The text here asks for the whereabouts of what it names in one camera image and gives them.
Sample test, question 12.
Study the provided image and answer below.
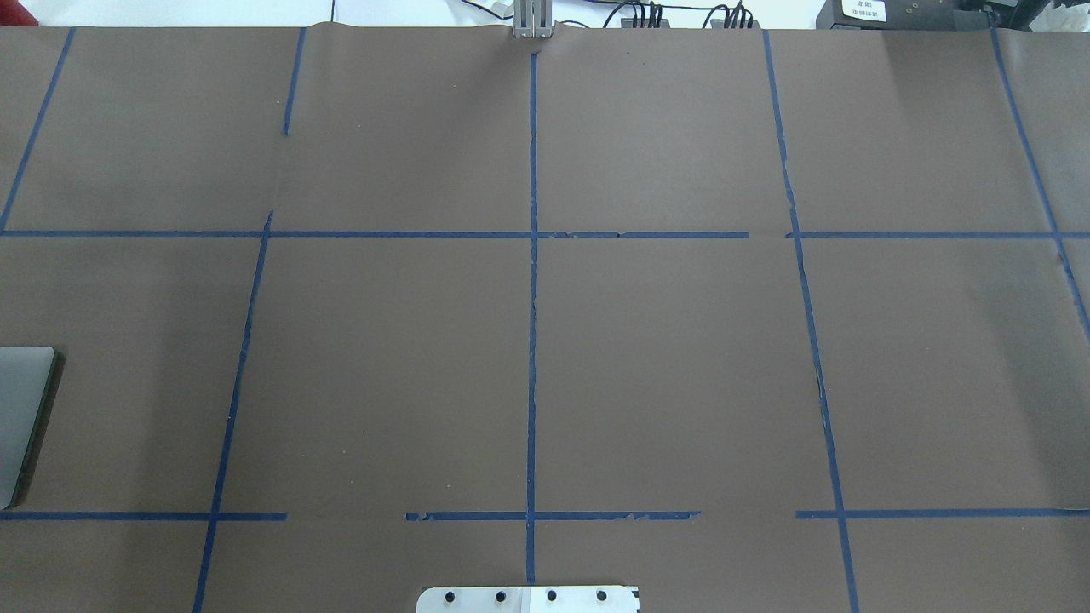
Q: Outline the black box device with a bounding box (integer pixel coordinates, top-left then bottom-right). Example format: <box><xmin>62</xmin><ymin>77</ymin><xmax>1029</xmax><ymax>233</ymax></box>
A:
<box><xmin>815</xmin><ymin>1</ymin><xmax>993</xmax><ymax>32</ymax></box>

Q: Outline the aluminium frame post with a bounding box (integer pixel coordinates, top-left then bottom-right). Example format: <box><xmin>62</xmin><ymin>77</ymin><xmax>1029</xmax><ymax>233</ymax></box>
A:
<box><xmin>513</xmin><ymin>0</ymin><xmax>556</xmax><ymax>40</ymax></box>

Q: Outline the white camera mast pedestal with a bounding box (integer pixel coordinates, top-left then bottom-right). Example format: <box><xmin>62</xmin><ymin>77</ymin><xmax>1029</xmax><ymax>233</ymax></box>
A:
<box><xmin>416</xmin><ymin>585</ymin><xmax>641</xmax><ymax>612</ymax></box>

